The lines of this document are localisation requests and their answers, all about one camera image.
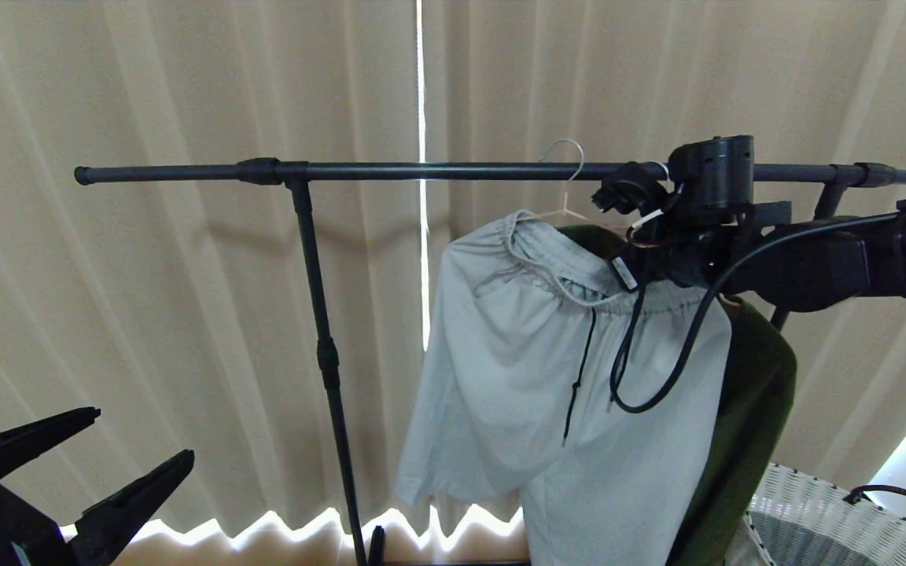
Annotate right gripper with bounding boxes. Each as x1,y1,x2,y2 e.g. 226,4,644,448
606,230,715,294

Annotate green printed shirt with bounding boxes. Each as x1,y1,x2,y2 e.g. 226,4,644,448
555,224,798,566

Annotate pale grey shorts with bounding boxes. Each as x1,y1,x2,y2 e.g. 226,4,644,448
394,211,734,566

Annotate white laundry basket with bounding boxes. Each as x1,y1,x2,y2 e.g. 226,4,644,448
724,462,906,566

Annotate black clothes rack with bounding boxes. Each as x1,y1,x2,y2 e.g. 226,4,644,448
74,157,906,566

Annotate beige curtain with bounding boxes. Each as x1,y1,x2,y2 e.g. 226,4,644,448
0,0,906,543

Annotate black cable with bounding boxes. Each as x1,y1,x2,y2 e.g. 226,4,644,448
609,200,906,415

